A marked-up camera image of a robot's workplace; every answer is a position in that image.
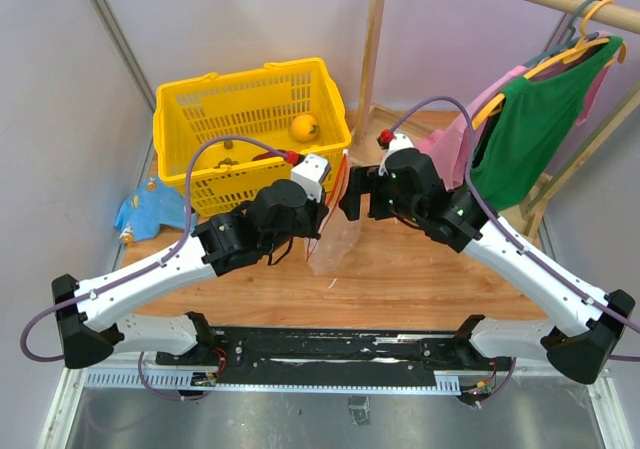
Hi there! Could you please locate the blue cartoon cloth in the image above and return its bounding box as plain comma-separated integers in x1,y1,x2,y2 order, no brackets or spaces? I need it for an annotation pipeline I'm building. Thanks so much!
114,176,186,245

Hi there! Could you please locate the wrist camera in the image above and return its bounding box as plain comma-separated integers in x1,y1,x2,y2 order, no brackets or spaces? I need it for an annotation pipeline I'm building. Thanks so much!
290,154,331,202
377,129,414,166

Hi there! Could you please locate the green shirt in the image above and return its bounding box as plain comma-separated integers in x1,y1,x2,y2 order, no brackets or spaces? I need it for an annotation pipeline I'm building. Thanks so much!
471,36,623,211

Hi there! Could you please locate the dark red fruit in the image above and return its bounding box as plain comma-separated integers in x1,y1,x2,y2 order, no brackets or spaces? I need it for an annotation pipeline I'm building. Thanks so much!
252,151,290,162

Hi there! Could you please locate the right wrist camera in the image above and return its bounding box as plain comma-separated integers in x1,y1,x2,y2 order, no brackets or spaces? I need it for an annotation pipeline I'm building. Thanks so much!
377,129,414,166

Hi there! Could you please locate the grey clothes hanger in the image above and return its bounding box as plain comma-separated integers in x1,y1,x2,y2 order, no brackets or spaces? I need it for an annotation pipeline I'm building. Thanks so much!
524,0,602,68

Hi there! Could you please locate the purple cable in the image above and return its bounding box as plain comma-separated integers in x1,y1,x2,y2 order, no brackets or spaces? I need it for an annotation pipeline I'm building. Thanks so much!
19,136,291,403
389,96,640,363

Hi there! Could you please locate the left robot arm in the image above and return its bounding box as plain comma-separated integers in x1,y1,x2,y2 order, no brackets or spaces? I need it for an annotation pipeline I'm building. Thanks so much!
51,180,328,369

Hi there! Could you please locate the bunch of brown longans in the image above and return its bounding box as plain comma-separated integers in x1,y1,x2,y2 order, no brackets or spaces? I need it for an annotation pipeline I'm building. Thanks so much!
215,158,239,169

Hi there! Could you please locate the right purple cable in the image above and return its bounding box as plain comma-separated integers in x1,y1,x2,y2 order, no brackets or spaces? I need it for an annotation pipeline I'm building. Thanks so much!
389,96,640,363

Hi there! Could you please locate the pink shirt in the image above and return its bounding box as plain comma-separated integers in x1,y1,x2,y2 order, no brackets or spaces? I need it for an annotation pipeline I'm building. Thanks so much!
415,38,609,189

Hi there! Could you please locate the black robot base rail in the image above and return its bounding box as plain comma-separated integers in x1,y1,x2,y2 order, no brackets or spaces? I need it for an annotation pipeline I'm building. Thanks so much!
155,314,512,400

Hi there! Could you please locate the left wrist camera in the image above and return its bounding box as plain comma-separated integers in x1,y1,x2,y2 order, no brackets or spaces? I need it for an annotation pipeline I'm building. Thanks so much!
290,154,331,202

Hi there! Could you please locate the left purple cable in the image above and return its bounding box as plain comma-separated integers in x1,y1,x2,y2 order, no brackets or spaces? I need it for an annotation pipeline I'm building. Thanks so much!
19,136,291,403

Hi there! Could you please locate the wooden clothes rack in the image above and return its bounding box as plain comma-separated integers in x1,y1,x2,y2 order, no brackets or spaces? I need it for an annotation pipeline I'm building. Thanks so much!
345,0,639,242

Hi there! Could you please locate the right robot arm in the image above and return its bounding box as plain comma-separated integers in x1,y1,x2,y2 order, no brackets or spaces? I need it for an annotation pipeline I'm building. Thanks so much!
340,148,635,384

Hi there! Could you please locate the yellow plastic shopping basket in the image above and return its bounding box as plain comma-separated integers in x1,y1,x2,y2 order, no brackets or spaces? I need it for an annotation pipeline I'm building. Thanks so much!
153,58,352,217

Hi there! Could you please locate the clear zip top bag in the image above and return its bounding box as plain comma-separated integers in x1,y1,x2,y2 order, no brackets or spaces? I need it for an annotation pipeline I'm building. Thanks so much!
304,149,364,276

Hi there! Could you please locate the yellow clothes hanger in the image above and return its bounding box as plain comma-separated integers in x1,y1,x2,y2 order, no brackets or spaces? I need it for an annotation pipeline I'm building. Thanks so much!
472,0,627,130

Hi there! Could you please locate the orange fruit with leaf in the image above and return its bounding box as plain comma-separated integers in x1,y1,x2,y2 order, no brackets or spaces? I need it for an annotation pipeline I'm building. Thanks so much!
289,114,319,143

